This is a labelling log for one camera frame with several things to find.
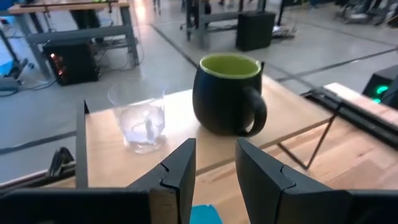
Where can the black mug green inside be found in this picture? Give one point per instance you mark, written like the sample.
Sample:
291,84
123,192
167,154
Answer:
217,102

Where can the black computer tower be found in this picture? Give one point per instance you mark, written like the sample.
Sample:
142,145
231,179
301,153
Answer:
255,31

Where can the black computer green light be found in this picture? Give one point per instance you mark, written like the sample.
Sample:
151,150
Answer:
377,81

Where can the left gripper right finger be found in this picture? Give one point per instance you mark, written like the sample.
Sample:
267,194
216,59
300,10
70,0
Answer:
267,186

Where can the wooden desk grey legs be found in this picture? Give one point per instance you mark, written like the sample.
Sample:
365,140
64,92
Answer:
77,32

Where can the grey metal desk frame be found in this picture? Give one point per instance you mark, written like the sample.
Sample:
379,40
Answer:
217,17

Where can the wooden shelf black metal legs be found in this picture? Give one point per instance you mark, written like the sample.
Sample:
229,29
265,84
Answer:
109,155

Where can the clear plastic cup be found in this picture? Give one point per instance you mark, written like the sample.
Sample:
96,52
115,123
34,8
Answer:
143,130

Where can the teal cloth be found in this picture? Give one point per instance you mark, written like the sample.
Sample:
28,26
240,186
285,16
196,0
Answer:
205,216

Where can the black computer red lights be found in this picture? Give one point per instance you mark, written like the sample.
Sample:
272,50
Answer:
77,62

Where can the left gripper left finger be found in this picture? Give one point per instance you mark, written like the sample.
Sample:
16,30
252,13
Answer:
174,186

